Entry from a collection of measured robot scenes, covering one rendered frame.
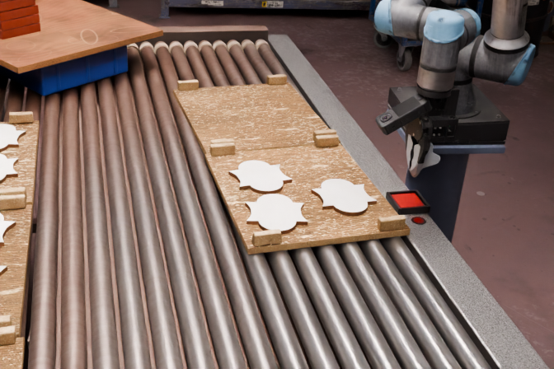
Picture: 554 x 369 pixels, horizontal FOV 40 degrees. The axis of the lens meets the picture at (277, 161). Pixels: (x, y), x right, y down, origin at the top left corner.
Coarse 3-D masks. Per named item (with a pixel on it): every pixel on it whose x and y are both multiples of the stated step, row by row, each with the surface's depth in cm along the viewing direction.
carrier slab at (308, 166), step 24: (216, 168) 176; (288, 168) 178; (312, 168) 178; (336, 168) 179; (360, 168) 180; (240, 192) 166; (288, 192) 168; (240, 216) 158; (312, 216) 159; (336, 216) 160; (360, 216) 161; (384, 216) 161; (288, 240) 151; (312, 240) 151; (336, 240) 153; (360, 240) 155
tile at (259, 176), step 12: (240, 168) 174; (252, 168) 175; (264, 168) 175; (276, 168) 175; (240, 180) 169; (252, 180) 169; (264, 180) 170; (276, 180) 170; (288, 180) 171; (264, 192) 166; (276, 192) 167
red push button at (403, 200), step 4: (392, 196) 170; (396, 196) 170; (400, 196) 171; (404, 196) 171; (408, 196) 171; (412, 196) 171; (416, 196) 171; (396, 200) 169; (400, 200) 169; (404, 200) 169; (408, 200) 169; (412, 200) 169; (416, 200) 169; (420, 200) 169; (400, 204) 167; (404, 204) 167; (408, 204) 167; (412, 204) 168; (416, 204) 168; (420, 204) 168; (424, 204) 168
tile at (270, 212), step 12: (252, 204) 160; (264, 204) 160; (276, 204) 161; (288, 204) 161; (300, 204) 161; (252, 216) 156; (264, 216) 156; (276, 216) 157; (288, 216) 157; (300, 216) 157; (264, 228) 153; (276, 228) 152; (288, 228) 153
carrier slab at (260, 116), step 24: (192, 96) 212; (216, 96) 213; (240, 96) 214; (264, 96) 215; (288, 96) 217; (192, 120) 198; (216, 120) 199; (240, 120) 200; (264, 120) 201; (288, 120) 202; (312, 120) 203; (240, 144) 187; (264, 144) 188; (288, 144) 189; (312, 144) 191
